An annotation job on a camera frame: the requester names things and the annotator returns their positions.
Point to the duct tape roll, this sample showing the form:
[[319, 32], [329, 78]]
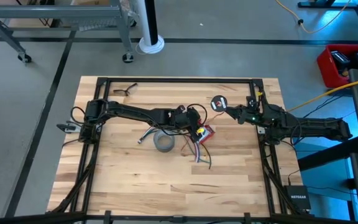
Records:
[[158, 143]]

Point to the grey metal cart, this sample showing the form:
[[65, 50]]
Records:
[[51, 12]]

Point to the large red plastic bin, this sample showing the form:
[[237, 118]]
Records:
[[326, 68]]

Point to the black network switch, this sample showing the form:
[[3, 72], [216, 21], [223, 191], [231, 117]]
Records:
[[297, 197]]

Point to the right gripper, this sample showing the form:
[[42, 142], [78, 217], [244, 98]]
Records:
[[250, 115]]

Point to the black floor stand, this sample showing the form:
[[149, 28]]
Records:
[[328, 3]]

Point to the black battery pack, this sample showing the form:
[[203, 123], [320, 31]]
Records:
[[340, 58]]

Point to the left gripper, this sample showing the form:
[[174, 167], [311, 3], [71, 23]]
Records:
[[183, 117]]

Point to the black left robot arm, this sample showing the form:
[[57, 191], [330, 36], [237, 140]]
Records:
[[129, 110]]

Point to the white pole with black stripe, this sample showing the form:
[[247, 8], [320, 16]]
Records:
[[149, 25]]

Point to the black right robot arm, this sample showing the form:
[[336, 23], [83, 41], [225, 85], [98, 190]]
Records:
[[315, 124]]

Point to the grey clamp bracket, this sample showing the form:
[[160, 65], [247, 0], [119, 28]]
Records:
[[68, 127]]

